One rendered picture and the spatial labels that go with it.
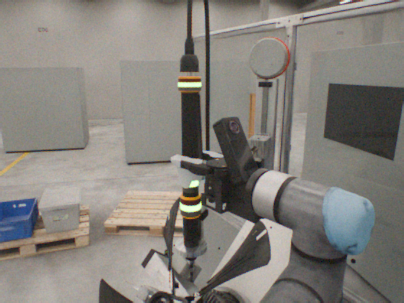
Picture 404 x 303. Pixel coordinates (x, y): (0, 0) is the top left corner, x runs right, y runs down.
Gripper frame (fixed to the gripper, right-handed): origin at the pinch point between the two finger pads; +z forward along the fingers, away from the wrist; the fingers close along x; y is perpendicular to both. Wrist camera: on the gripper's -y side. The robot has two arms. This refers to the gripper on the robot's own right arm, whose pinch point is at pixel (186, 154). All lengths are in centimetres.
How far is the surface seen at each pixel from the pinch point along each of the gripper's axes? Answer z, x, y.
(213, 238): 80, 86, 89
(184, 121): -1.9, -1.9, -7.2
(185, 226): -2.1, -2.0, 14.8
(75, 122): 681, 204, 100
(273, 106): 25, 64, -3
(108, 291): 35, -5, 53
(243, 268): -8.8, 9.3, 26.6
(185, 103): -2.3, -1.8, -10.6
